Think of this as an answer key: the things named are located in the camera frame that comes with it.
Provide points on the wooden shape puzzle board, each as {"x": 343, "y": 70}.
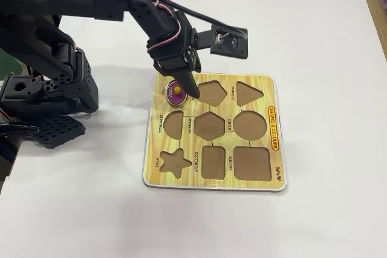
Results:
{"x": 272, "y": 95}

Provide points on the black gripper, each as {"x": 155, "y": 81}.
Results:
{"x": 175, "y": 65}

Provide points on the purple oval piece yellow pin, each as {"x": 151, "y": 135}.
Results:
{"x": 173, "y": 98}

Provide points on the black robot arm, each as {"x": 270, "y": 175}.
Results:
{"x": 75, "y": 7}

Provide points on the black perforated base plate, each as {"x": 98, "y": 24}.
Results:
{"x": 57, "y": 131}

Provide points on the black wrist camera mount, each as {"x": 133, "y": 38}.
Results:
{"x": 236, "y": 48}

